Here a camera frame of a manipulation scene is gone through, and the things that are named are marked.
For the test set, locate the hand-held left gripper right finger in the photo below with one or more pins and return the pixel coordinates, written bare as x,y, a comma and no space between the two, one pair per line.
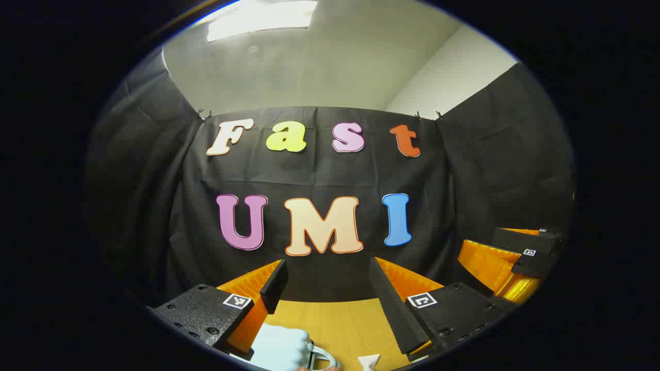
392,309

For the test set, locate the white skin care tube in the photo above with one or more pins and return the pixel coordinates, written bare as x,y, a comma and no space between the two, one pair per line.
369,363

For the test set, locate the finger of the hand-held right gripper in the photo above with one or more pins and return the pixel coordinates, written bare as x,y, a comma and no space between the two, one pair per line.
515,239
484,265

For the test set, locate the light blue suitcase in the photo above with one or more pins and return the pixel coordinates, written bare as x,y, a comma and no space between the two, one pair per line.
281,345

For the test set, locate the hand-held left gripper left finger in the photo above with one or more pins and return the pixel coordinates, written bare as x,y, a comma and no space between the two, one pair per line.
276,288

